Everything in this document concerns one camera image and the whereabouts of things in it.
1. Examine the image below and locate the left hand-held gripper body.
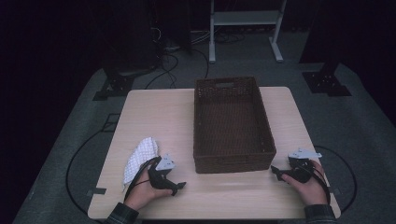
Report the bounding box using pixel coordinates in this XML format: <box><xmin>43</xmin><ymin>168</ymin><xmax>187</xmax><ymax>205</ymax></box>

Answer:
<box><xmin>148</xmin><ymin>153</ymin><xmax>177</xmax><ymax>189</ymax></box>

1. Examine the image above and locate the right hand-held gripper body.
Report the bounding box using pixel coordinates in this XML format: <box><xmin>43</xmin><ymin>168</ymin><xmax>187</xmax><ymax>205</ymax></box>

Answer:
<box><xmin>288</xmin><ymin>147</ymin><xmax>323</xmax><ymax>184</ymax></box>

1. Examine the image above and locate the white knitted cloth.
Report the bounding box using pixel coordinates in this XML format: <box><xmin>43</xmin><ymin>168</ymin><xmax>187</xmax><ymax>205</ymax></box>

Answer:
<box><xmin>121</xmin><ymin>136</ymin><xmax>160</xmax><ymax>190</ymax></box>

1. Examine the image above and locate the brown woven basket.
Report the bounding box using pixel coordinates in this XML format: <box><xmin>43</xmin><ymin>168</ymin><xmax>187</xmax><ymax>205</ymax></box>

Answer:
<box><xmin>192</xmin><ymin>76</ymin><xmax>277</xmax><ymax>175</ymax></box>

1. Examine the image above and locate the person's left hand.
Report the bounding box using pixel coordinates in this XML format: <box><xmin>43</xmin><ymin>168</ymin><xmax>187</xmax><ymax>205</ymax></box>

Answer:
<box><xmin>123</xmin><ymin>166</ymin><xmax>174</xmax><ymax>212</ymax></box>

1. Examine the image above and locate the person's right hand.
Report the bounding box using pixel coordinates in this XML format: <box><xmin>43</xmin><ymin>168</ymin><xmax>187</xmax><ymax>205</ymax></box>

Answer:
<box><xmin>281</xmin><ymin>160</ymin><xmax>330</xmax><ymax>207</ymax></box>

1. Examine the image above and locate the grey tape strip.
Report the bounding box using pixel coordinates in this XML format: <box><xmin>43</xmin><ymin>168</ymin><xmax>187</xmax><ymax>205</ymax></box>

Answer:
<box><xmin>86</xmin><ymin>187</ymin><xmax>107</xmax><ymax>196</ymax></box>

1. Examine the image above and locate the black stand base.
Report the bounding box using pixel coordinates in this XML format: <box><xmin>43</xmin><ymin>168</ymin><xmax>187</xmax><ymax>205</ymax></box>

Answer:
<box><xmin>299</xmin><ymin>0</ymin><xmax>353</xmax><ymax>97</ymax></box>
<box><xmin>92</xmin><ymin>60</ymin><xmax>157</xmax><ymax>102</ymax></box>

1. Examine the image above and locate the white metal stand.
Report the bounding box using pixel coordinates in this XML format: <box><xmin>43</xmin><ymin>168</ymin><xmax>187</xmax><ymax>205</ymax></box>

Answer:
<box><xmin>208</xmin><ymin>0</ymin><xmax>288</xmax><ymax>64</ymax></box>

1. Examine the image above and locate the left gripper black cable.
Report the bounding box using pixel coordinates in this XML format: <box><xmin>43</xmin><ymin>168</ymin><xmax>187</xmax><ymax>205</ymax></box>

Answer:
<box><xmin>123</xmin><ymin>156</ymin><xmax>163</xmax><ymax>202</ymax></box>

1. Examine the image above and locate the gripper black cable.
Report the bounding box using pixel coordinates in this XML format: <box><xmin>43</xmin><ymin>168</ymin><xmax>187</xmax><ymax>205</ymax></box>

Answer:
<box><xmin>123</xmin><ymin>156</ymin><xmax>163</xmax><ymax>202</ymax></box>
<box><xmin>306</xmin><ymin>160</ymin><xmax>332</xmax><ymax>204</ymax></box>

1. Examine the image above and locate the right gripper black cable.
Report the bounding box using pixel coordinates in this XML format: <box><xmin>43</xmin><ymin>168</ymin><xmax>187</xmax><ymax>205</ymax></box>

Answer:
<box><xmin>306</xmin><ymin>160</ymin><xmax>332</xmax><ymax>204</ymax></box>

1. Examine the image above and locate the black floor cable loop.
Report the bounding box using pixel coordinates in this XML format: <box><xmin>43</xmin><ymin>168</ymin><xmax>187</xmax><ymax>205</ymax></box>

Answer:
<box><xmin>312</xmin><ymin>144</ymin><xmax>359</xmax><ymax>216</ymax></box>
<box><xmin>64</xmin><ymin>129</ymin><xmax>108</xmax><ymax>216</ymax></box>

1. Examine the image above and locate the black floor cables bundle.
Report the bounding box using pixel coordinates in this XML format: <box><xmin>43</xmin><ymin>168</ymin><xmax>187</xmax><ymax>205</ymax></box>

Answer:
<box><xmin>144</xmin><ymin>26</ymin><xmax>210</xmax><ymax>90</ymax></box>

